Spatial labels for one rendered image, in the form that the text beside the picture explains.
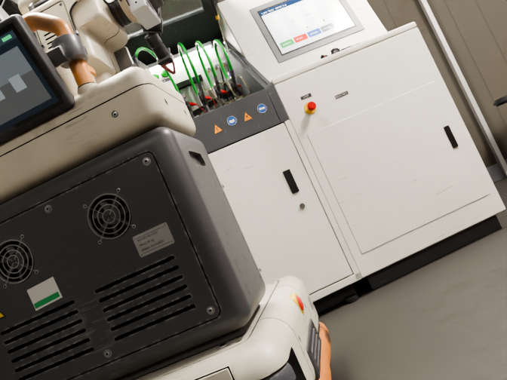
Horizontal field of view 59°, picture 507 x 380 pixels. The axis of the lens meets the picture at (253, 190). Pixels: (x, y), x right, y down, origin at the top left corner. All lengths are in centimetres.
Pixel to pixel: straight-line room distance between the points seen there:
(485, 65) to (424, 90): 187
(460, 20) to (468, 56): 28
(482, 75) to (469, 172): 189
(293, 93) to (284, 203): 46
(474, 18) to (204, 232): 348
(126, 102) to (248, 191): 105
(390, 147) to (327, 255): 53
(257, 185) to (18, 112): 112
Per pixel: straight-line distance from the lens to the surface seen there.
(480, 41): 400
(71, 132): 90
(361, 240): 191
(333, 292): 196
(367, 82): 204
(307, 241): 185
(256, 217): 183
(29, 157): 94
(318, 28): 239
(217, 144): 186
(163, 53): 206
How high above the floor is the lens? 46
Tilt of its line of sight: 4 degrees up
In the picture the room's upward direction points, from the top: 24 degrees counter-clockwise
